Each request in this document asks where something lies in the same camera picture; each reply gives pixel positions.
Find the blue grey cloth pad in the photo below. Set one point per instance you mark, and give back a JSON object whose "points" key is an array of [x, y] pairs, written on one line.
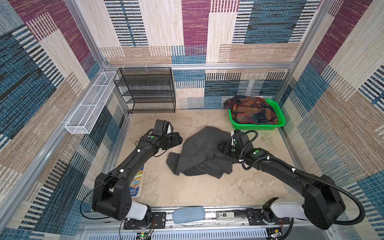
{"points": [[188, 215]]}

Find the blue treehouse book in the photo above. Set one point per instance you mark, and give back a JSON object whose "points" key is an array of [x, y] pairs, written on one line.
{"points": [[135, 187]]}

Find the plaid red shirt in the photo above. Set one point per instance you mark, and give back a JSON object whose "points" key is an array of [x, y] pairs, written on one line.
{"points": [[251, 110]]}

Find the green plastic basket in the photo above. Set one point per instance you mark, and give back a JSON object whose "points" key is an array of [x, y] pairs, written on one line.
{"points": [[278, 111]]}

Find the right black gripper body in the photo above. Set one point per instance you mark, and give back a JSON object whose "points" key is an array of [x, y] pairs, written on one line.
{"points": [[231, 150]]}

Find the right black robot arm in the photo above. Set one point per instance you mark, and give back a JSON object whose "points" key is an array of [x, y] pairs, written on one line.
{"points": [[320, 204]]}

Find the white wire mesh tray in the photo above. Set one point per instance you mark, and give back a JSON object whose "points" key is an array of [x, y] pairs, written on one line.
{"points": [[87, 113]]}

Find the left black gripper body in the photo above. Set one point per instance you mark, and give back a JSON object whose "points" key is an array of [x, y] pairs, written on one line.
{"points": [[170, 141]]}

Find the black wire mesh shelf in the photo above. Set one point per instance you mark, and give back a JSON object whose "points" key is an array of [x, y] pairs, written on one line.
{"points": [[147, 90]]}

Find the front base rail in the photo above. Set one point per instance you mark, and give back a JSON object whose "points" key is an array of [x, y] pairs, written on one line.
{"points": [[210, 228]]}

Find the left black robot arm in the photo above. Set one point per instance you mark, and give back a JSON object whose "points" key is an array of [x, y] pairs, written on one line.
{"points": [[111, 196]]}

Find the grey pinstriped long sleeve shirt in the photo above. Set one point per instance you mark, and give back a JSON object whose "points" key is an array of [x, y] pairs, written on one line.
{"points": [[201, 155]]}

